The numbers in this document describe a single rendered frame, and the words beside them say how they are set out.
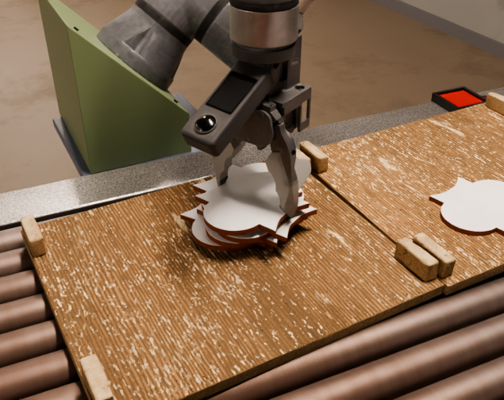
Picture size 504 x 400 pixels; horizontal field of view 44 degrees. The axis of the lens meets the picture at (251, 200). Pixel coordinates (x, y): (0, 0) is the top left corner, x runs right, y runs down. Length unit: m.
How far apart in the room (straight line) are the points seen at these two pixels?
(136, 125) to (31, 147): 2.05
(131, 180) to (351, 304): 0.42
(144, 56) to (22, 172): 1.88
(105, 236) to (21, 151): 2.27
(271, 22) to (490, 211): 0.41
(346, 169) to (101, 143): 0.41
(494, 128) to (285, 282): 0.53
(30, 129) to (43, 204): 2.32
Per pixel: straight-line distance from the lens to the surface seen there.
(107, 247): 0.81
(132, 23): 1.10
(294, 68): 0.75
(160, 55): 1.09
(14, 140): 3.19
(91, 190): 0.96
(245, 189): 0.81
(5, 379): 0.71
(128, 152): 1.09
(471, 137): 1.09
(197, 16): 1.09
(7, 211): 0.95
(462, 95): 1.26
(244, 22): 0.67
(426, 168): 0.98
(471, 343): 0.73
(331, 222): 0.84
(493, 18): 4.27
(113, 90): 1.04
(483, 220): 0.88
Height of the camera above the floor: 1.42
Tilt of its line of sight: 34 degrees down
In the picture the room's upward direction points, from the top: straight up
